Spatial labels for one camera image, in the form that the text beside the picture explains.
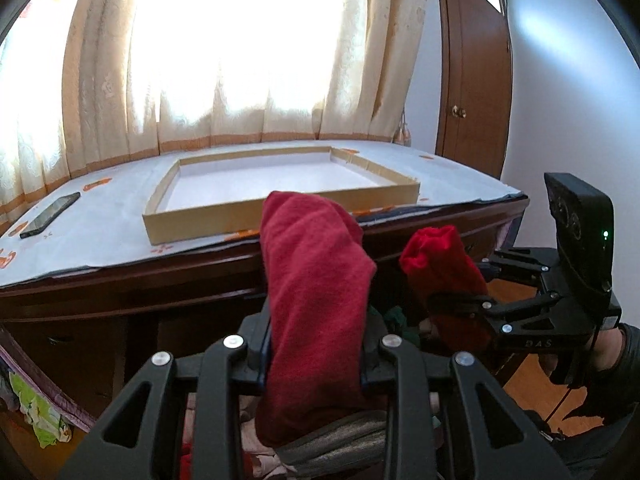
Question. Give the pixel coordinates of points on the black smartphone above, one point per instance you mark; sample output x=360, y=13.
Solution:
x=50, y=215

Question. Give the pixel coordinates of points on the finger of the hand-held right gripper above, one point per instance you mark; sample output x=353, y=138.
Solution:
x=525, y=265
x=470, y=303

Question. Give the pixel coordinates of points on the green printed cloth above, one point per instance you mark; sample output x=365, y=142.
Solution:
x=35, y=405

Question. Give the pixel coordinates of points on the person's right hand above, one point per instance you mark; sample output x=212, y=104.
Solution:
x=607, y=349

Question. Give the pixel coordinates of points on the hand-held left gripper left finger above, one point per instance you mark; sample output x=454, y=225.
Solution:
x=255, y=360

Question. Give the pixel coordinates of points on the brown wooden door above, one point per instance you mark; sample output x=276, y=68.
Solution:
x=475, y=85

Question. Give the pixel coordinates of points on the curtain tassel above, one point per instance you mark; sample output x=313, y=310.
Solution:
x=401, y=132

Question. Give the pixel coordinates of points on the brass door knob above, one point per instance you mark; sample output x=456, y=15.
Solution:
x=459, y=111

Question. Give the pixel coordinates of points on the purple trimmed cloth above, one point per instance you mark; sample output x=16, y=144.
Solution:
x=60, y=400

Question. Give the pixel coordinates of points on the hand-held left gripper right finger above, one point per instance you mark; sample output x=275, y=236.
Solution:
x=372, y=365

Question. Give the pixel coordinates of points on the white orange-printed table cover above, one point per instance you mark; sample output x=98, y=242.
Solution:
x=100, y=230

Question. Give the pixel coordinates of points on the shallow cardboard tray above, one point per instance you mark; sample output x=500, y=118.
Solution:
x=200, y=222

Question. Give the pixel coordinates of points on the dark red underwear grey waistband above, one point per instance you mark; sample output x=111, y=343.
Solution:
x=310, y=285

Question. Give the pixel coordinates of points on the cream and orange curtain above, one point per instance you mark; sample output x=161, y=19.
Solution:
x=100, y=85

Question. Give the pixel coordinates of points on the person's right forearm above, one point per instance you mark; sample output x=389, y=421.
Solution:
x=631, y=360

